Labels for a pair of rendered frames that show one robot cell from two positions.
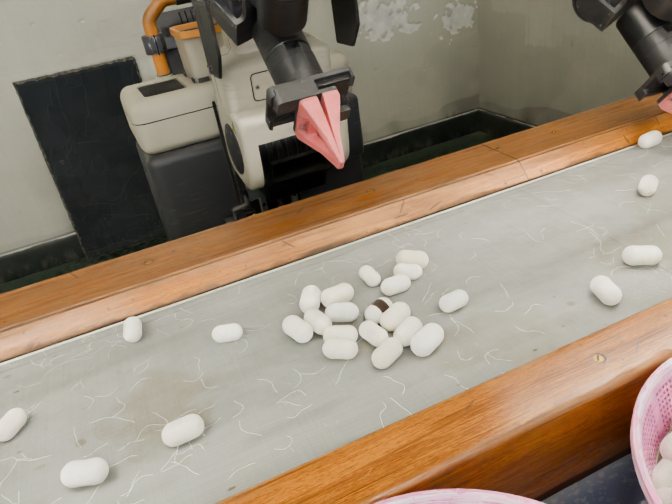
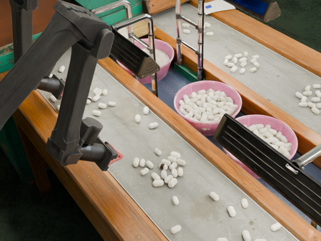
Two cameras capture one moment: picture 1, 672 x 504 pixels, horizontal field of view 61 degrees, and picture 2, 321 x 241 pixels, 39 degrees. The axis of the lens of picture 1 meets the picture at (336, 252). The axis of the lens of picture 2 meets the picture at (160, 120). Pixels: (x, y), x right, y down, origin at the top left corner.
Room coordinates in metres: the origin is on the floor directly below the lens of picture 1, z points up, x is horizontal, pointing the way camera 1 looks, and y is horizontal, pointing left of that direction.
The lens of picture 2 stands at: (0.72, 0.99, 1.88)
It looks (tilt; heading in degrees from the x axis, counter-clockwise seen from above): 41 degrees down; 255
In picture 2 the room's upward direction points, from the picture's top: 4 degrees counter-clockwise
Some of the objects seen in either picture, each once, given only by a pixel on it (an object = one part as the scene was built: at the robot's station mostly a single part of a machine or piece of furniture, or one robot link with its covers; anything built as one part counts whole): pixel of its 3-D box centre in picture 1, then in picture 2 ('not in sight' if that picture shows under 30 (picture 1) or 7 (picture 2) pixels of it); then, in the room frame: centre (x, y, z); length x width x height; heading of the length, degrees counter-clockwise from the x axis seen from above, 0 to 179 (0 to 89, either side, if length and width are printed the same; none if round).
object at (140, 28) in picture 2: not in sight; (119, 34); (0.40, -0.91, 0.77); 0.33 x 0.15 x 0.01; 19
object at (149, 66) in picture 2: not in sight; (101, 28); (0.54, -0.46, 1.08); 0.62 x 0.08 x 0.07; 109
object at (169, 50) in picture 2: not in sight; (145, 62); (0.33, -0.71, 0.72); 0.27 x 0.27 x 0.10
